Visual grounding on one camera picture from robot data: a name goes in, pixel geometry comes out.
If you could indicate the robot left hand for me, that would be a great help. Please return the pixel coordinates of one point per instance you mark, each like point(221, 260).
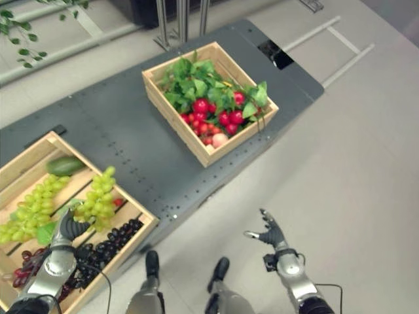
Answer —
point(66, 229)

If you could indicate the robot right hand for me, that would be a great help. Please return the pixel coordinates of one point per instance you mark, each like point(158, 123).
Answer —
point(274, 235)

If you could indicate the green grape bunch small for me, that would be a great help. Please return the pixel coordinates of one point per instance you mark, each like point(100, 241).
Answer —
point(98, 199)

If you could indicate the green grape leaf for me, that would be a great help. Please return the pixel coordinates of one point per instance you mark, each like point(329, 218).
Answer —
point(46, 233)

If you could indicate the green grape bunch large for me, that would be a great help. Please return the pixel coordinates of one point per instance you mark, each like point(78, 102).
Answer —
point(36, 206)

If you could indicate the black grape bunch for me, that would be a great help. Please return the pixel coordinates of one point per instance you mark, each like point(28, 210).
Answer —
point(109, 243)

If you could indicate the red grape bunch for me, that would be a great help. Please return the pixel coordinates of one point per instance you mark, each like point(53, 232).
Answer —
point(24, 269)

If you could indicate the small red strawberry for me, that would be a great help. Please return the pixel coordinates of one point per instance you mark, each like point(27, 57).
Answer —
point(118, 202)

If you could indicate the wooden crate with grapes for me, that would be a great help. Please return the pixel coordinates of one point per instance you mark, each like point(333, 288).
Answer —
point(19, 167)

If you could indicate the wooden crate with leafy greens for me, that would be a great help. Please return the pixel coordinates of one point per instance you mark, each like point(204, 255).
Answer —
point(229, 148)

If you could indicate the robot left leg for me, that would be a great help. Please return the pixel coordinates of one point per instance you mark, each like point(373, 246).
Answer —
point(149, 291)

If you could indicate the pink peach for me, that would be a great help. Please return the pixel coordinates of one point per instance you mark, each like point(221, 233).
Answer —
point(220, 140)

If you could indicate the cherry tomato cluster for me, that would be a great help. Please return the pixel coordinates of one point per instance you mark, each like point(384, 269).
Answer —
point(204, 129)

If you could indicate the green leafy branches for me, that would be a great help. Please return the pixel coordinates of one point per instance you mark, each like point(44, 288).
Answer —
point(193, 81)

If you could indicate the green leafy plant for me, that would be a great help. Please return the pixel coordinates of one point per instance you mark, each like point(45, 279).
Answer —
point(19, 24)

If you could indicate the dark cabinet base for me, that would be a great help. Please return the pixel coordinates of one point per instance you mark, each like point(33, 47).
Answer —
point(137, 11)

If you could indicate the silver metal stand legs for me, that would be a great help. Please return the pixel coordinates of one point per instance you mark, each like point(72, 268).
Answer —
point(181, 23)

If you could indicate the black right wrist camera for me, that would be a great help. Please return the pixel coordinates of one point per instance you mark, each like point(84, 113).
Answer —
point(270, 261)

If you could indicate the white metal floor frame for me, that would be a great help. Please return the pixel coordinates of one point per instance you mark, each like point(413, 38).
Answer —
point(340, 39)

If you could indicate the grey metal floor frame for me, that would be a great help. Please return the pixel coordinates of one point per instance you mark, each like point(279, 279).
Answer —
point(82, 21)

